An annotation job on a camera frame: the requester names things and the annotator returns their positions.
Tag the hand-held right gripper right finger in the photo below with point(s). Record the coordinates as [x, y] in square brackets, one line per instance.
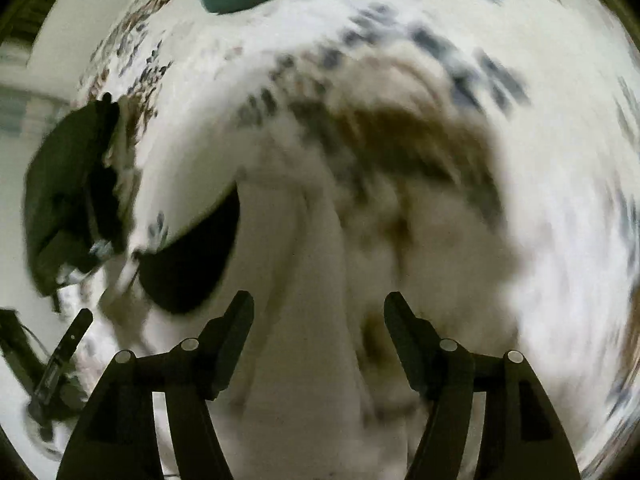
[404, 335]

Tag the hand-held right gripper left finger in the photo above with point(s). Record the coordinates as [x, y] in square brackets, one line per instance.
[234, 332]

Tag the white garment with brown print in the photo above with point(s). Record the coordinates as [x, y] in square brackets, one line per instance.
[320, 270]

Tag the white printed blanket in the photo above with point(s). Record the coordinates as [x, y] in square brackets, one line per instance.
[550, 110]

